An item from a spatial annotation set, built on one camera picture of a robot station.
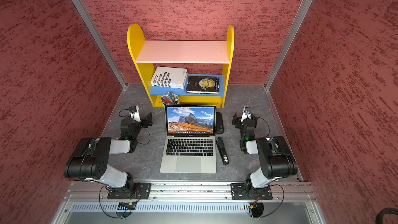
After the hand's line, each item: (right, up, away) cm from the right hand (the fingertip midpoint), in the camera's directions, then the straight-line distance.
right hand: (242, 115), depth 94 cm
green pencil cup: (-48, +7, -4) cm, 49 cm away
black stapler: (-14, -18, -8) cm, 24 cm away
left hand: (-62, 0, 0) cm, 62 cm away
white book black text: (-47, +25, +6) cm, 54 cm away
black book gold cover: (-24, +20, +6) cm, 32 cm away
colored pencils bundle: (-45, +11, +1) cm, 47 cm away
